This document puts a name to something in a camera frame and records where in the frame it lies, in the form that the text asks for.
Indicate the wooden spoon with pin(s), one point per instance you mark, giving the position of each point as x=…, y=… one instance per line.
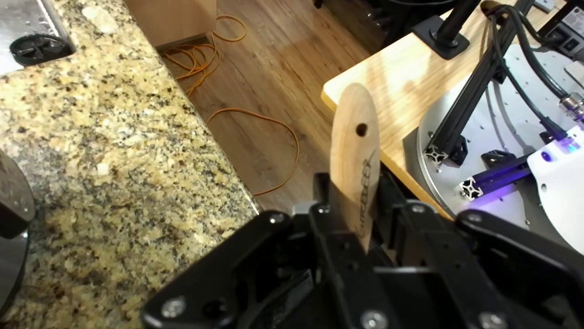
x=353, y=158

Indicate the black pole stand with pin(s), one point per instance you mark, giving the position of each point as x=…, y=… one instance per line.
x=448, y=34

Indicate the short aluminium extrusion bar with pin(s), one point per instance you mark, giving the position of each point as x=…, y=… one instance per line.
x=499, y=176

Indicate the wooden base cabinet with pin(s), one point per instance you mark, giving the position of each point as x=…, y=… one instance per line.
x=171, y=21

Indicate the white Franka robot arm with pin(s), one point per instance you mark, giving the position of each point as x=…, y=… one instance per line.
x=563, y=189

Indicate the light wooden table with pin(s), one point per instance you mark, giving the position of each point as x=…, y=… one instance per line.
x=390, y=85

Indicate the black aluminium extrusion post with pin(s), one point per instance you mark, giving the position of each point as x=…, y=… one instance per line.
x=468, y=98

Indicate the black power box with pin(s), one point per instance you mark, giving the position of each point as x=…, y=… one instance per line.
x=569, y=30

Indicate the black sink strainer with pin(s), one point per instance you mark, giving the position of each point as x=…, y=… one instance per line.
x=39, y=50

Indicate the stainless steel pressure cooker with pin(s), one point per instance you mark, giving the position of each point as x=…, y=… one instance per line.
x=12, y=207

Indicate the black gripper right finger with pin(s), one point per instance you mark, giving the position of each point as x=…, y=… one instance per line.
x=486, y=275

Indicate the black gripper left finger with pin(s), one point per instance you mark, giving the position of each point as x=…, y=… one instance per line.
x=257, y=268

